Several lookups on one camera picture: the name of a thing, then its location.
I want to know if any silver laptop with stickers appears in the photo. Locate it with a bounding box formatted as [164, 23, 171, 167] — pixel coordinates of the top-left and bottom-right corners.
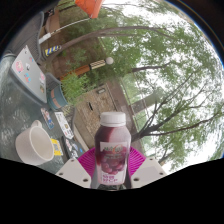
[9, 44, 48, 104]

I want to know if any white sticker sheet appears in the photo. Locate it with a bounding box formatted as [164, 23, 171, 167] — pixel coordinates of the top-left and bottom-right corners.
[54, 111, 75, 140]

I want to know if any yellow sticker card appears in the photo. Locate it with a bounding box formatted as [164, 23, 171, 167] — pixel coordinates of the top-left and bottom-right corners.
[50, 138, 64, 157]

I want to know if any orange canopy tent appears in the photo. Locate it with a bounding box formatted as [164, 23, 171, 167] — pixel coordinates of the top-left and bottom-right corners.
[38, 0, 105, 46]

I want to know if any blue yellow striped cone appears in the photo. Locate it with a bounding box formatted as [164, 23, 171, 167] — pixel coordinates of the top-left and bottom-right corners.
[44, 44, 63, 57]

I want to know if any white cup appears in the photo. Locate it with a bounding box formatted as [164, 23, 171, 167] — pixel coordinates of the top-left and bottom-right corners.
[14, 119, 55, 167]

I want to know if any tall dark-trunked tree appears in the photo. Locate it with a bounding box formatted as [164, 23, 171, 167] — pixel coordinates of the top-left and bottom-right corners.
[131, 59, 224, 164]

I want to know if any green plant in teal pot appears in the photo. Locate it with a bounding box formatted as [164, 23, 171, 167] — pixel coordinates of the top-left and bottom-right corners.
[47, 71, 89, 112]

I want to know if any globe-topped lamp post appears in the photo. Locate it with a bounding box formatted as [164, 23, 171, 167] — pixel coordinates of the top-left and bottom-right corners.
[59, 56, 115, 81]

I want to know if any small colourful sticker card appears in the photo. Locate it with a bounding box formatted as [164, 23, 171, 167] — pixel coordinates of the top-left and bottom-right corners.
[40, 107, 55, 130]

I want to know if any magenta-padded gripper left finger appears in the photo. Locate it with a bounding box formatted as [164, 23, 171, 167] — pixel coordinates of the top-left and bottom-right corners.
[54, 147, 99, 190]

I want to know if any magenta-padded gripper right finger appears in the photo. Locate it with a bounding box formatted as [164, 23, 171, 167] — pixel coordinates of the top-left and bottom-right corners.
[124, 146, 168, 190]

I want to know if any purple juice bottle white cap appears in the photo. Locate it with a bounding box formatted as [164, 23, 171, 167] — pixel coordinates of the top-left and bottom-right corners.
[94, 111, 132, 187]

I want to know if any black laptop with stickers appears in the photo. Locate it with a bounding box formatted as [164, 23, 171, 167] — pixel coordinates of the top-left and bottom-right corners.
[63, 136, 88, 160]

